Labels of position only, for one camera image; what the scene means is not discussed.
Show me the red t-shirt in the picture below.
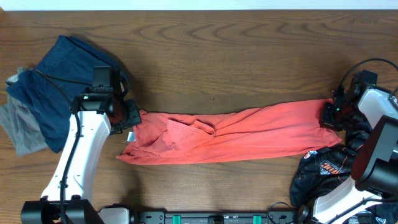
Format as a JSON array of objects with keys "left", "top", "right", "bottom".
[{"left": 118, "top": 99, "right": 341, "bottom": 165}]

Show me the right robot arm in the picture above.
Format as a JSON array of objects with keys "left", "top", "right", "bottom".
[{"left": 301, "top": 70, "right": 397, "bottom": 223}]

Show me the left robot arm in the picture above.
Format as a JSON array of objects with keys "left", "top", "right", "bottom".
[{"left": 21, "top": 67, "right": 137, "bottom": 223}]

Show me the black orange patterned jersey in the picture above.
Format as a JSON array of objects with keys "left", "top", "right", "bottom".
[{"left": 290, "top": 130, "right": 397, "bottom": 223}]

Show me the folded navy blue garment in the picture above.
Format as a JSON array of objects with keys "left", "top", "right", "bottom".
[{"left": 6, "top": 35, "right": 120, "bottom": 153}]

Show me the folded grey garment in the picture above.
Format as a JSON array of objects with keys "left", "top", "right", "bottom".
[{"left": 0, "top": 67, "right": 50, "bottom": 157}]

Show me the left black cable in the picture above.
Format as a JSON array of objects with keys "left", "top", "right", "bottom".
[{"left": 33, "top": 68, "right": 94, "bottom": 224}]

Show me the black cable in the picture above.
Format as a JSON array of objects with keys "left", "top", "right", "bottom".
[
  {"left": 337, "top": 57, "right": 398, "bottom": 100},
  {"left": 33, "top": 68, "right": 94, "bottom": 224}
]

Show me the right black cable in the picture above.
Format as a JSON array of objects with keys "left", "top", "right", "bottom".
[{"left": 337, "top": 57, "right": 398, "bottom": 100}]

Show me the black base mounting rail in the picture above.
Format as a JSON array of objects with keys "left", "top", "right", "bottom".
[{"left": 102, "top": 202, "right": 312, "bottom": 224}]

